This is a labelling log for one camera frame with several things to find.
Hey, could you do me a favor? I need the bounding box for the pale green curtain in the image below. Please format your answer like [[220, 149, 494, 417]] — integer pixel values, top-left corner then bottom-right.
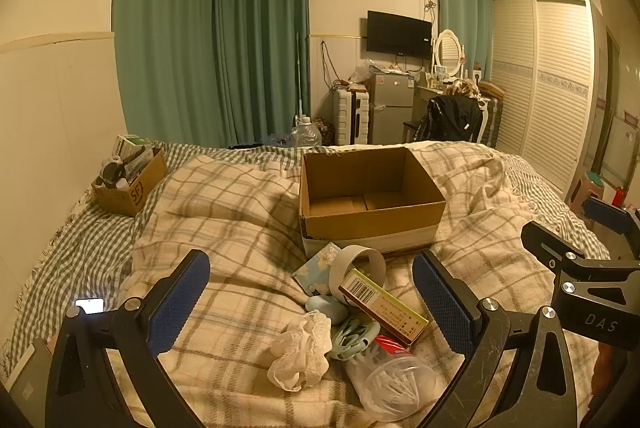
[[433, 0, 494, 80]]

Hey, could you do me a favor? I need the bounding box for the hanging wall cable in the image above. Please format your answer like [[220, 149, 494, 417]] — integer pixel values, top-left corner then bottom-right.
[[319, 39, 337, 92]]

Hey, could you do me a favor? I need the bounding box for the person's right hand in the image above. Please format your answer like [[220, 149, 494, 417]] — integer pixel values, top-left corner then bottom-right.
[[591, 342, 617, 398]]

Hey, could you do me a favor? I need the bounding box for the white pole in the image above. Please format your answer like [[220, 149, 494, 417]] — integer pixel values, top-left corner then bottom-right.
[[294, 32, 304, 119]]

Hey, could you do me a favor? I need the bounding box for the white ribbed suitcase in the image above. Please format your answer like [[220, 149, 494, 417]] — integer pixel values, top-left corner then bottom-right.
[[333, 88, 372, 146]]

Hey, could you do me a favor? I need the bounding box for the white oval vanity mirror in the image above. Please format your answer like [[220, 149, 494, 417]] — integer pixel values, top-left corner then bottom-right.
[[430, 29, 466, 77]]

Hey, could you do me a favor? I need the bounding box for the white tissue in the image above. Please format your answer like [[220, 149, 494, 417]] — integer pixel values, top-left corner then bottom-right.
[[266, 311, 333, 392]]

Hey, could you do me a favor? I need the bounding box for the floral tissue pack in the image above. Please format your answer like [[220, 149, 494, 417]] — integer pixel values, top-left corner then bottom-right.
[[292, 244, 345, 295]]

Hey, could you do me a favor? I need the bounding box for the black jacket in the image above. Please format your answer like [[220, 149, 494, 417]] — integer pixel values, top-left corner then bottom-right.
[[413, 94, 484, 143]]

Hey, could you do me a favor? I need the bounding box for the grey tablet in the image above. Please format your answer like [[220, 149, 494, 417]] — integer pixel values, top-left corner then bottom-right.
[[7, 339, 52, 414]]

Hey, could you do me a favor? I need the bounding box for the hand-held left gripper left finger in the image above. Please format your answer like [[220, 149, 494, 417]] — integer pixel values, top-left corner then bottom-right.
[[44, 249, 213, 428]]

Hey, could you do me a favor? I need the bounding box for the large cardboard box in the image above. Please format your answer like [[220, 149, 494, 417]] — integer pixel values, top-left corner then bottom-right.
[[298, 146, 447, 259]]

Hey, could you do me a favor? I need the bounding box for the grey tape roll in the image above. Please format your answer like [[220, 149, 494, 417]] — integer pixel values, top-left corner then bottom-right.
[[328, 245, 387, 298]]

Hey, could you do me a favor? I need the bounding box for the light blue case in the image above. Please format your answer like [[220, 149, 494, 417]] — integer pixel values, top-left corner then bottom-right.
[[305, 295, 353, 325]]

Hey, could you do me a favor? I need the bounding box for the white dressing table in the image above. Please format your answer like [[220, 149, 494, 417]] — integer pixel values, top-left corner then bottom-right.
[[414, 83, 453, 109]]

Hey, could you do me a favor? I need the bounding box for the pale green hair claw clip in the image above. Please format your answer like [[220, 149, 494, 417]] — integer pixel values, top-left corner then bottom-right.
[[329, 319, 381, 360]]

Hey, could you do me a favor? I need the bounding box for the dark green curtain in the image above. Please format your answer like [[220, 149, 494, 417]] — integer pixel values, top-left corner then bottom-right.
[[112, 0, 310, 150]]

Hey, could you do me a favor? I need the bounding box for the beige fluffy item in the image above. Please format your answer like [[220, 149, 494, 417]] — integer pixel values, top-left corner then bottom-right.
[[446, 77, 485, 103]]

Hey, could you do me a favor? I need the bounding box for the beige plaid blanket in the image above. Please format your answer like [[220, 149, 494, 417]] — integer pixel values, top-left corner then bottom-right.
[[107, 141, 601, 428]]

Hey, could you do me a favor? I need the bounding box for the black wall television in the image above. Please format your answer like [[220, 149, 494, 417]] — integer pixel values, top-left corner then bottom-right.
[[366, 10, 433, 58]]

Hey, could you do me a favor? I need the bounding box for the silver small fridge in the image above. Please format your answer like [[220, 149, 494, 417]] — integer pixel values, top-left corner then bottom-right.
[[368, 67, 416, 145]]

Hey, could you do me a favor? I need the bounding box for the brown plastic stool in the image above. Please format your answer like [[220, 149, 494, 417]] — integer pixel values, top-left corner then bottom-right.
[[566, 171, 609, 230]]

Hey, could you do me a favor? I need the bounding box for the green white carton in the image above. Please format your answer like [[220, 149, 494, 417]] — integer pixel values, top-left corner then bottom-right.
[[116, 134, 155, 161]]

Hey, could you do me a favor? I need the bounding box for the white louvred wardrobe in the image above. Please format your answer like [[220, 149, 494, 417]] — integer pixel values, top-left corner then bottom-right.
[[487, 0, 597, 195]]

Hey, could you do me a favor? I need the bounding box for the dark ribbed suitcase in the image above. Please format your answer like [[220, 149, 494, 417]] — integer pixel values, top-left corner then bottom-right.
[[479, 81, 507, 150]]

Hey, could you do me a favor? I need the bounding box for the green brown barcode box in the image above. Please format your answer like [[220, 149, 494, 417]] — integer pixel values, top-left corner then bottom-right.
[[337, 268, 431, 346]]

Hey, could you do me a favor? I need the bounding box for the clear water jug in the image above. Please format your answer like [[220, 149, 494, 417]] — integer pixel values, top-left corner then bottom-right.
[[291, 115, 323, 148]]

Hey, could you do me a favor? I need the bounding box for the clear plastic bag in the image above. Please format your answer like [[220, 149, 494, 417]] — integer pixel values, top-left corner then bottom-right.
[[349, 57, 375, 85]]

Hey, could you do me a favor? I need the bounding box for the black round container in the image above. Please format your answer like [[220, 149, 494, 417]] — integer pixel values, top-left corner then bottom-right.
[[100, 161, 128, 183]]

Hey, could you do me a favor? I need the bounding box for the brown patterned bag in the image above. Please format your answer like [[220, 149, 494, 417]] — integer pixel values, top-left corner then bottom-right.
[[312, 117, 335, 146]]

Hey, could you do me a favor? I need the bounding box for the clear cotton swab jar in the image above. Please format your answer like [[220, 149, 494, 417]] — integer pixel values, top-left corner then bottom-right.
[[345, 335, 440, 420]]

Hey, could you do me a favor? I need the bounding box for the small printed cardboard box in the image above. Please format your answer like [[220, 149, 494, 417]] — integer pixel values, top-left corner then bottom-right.
[[92, 147, 169, 218]]

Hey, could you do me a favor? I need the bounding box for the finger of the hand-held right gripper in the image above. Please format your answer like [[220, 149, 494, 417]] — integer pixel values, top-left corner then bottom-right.
[[520, 221, 640, 280], [581, 197, 640, 237]]

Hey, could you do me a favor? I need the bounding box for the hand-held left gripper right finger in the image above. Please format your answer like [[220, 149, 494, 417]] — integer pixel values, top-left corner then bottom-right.
[[411, 250, 587, 428]]

